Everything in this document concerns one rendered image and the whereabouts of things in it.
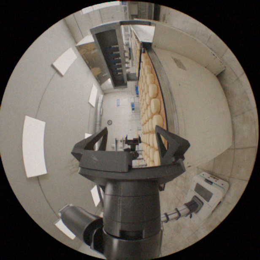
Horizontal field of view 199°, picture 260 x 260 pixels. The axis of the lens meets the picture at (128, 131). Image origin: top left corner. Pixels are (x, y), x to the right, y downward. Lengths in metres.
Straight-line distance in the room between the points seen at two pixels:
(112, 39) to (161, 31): 0.31
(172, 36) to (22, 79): 2.35
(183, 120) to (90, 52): 0.70
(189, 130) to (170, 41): 0.54
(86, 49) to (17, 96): 1.76
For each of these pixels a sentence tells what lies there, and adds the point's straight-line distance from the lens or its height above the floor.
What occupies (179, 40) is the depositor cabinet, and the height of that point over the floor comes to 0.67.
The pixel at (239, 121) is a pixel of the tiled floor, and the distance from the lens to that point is 1.00.
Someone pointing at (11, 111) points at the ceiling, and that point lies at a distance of 2.05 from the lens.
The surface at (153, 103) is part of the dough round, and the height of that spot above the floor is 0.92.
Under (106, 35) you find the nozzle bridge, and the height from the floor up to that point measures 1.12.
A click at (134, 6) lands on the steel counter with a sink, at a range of 3.22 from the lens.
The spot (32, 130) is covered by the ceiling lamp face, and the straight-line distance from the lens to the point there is 2.02.
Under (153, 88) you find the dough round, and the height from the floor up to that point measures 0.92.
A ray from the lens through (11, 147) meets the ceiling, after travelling 2.02.
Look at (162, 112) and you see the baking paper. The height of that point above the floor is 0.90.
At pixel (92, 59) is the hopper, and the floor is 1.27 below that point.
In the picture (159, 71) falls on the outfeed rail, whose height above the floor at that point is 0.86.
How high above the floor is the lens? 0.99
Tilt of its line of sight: 2 degrees up
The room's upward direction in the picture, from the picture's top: 92 degrees counter-clockwise
